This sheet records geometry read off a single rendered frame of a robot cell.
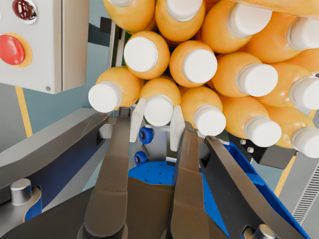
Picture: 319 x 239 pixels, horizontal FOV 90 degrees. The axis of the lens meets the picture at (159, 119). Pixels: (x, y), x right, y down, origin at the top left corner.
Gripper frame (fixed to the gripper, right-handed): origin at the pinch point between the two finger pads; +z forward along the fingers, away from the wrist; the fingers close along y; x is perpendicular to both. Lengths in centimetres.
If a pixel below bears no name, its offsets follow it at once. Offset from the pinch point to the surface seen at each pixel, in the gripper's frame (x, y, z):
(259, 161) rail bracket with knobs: -10.3, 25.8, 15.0
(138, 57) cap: 6.2, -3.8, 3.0
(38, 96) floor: -45, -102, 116
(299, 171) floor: -64, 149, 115
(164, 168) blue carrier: -18.2, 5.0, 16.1
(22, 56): 3.1, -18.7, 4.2
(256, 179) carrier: -42, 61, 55
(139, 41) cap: 7.9, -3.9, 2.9
